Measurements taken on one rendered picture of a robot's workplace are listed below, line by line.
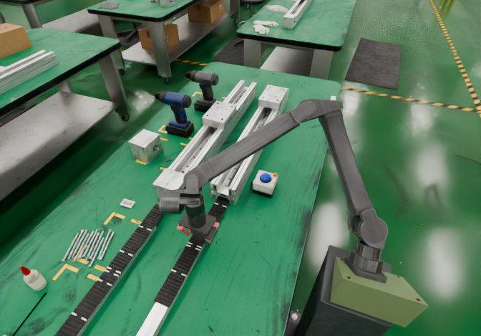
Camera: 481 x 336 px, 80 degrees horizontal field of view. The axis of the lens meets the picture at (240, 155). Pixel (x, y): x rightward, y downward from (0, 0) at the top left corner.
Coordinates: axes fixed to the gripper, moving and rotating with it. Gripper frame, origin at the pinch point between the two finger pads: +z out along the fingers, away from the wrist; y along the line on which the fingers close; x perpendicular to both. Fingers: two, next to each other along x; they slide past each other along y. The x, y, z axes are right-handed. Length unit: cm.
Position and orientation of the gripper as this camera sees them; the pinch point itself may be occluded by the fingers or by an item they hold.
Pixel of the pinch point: (200, 236)
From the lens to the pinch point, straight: 101.2
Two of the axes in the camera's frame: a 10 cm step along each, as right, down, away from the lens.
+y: -9.3, -2.5, 2.7
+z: 0.0, 7.4, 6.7
